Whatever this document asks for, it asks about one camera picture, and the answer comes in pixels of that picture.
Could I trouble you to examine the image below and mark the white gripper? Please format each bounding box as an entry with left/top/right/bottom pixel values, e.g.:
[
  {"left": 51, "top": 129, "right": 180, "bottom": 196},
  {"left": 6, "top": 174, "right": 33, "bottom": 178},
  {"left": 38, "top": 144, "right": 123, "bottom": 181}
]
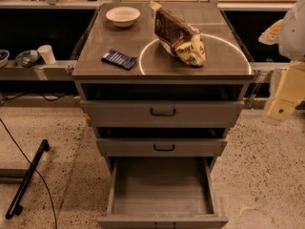
[{"left": 258, "top": 19, "right": 305, "bottom": 125}]

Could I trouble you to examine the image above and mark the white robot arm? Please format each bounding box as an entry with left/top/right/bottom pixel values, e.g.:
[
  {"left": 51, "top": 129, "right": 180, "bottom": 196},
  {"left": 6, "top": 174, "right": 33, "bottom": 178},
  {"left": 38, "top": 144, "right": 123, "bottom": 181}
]
[{"left": 258, "top": 0, "right": 305, "bottom": 124}]

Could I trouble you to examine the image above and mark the grey bottom drawer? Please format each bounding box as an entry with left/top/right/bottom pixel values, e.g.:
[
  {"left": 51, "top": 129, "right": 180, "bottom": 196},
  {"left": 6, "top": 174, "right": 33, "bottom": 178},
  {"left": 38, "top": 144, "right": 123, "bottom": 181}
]
[{"left": 98, "top": 157, "right": 228, "bottom": 229}]

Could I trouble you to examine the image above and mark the blue snack packet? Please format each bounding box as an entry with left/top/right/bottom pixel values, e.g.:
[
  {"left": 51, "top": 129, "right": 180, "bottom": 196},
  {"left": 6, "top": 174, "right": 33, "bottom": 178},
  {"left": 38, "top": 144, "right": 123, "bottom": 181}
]
[{"left": 101, "top": 49, "right": 136, "bottom": 70}]

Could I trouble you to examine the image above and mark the grey drawer cabinet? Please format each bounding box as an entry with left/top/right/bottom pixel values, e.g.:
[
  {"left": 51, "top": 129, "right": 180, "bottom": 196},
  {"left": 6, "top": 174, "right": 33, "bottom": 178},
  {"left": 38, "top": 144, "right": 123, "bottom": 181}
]
[{"left": 72, "top": 2, "right": 255, "bottom": 168}]

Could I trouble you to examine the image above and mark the grey middle drawer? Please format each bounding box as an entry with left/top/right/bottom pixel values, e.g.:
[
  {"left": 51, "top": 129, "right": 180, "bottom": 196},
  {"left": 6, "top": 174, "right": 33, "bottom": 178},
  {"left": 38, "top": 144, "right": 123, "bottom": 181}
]
[{"left": 96, "top": 138, "right": 227, "bottom": 156}]

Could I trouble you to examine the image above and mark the dark bowl with items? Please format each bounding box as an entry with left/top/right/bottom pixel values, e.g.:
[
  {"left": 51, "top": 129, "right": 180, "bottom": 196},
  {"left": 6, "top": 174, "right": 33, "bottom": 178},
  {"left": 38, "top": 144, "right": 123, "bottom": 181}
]
[{"left": 15, "top": 50, "right": 41, "bottom": 68}]

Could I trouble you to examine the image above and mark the black floor cable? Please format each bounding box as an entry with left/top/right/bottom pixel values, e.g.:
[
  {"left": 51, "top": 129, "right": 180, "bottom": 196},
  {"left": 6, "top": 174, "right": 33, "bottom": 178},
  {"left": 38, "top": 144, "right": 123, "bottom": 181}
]
[{"left": 0, "top": 117, "right": 59, "bottom": 229}]

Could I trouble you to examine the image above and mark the grey metal shelf rail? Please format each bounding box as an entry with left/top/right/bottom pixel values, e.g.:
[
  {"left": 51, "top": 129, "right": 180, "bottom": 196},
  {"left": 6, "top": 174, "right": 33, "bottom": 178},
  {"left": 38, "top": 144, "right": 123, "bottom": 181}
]
[{"left": 0, "top": 60, "right": 76, "bottom": 81}]

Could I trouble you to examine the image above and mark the white paper cup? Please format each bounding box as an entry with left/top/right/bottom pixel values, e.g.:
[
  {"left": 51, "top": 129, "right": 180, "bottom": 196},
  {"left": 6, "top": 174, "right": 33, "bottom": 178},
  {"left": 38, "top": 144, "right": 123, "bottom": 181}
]
[{"left": 37, "top": 45, "right": 56, "bottom": 64}]

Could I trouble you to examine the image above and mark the grey drawer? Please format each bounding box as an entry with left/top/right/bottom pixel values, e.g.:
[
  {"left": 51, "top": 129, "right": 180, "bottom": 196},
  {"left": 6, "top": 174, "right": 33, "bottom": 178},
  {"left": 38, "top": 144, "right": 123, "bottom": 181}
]
[
  {"left": 81, "top": 100, "right": 244, "bottom": 128},
  {"left": 96, "top": 138, "right": 227, "bottom": 156},
  {"left": 98, "top": 157, "right": 228, "bottom": 229}
]

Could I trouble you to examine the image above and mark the blue white bowl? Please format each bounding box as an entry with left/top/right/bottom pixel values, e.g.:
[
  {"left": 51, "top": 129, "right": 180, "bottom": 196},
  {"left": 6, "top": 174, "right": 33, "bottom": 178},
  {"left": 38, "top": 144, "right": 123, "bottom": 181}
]
[{"left": 0, "top": 50, "right": 10, "bottom": 68}]

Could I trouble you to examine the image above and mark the brown yellow chip bag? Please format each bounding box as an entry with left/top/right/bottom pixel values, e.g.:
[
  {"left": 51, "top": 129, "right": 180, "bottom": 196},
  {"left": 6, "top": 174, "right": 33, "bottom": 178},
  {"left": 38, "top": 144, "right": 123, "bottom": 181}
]
[{"left": 150, "top": 1, "right": 206, "bottom": 67}]

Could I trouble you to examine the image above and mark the grey top drawer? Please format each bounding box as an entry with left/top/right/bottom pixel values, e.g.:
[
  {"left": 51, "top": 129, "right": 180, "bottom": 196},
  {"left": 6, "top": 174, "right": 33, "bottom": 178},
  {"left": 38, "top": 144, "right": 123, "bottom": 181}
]
[{"left": 81, "top": 100, "right": 244, "bottom": 128}]

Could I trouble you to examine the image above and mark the white ceramic bowl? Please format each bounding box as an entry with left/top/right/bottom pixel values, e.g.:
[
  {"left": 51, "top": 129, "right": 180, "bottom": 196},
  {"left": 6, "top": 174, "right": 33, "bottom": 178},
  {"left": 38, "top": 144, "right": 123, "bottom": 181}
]
[{"left": 106, "top": 7, "right": 140, "bottom": 28}]

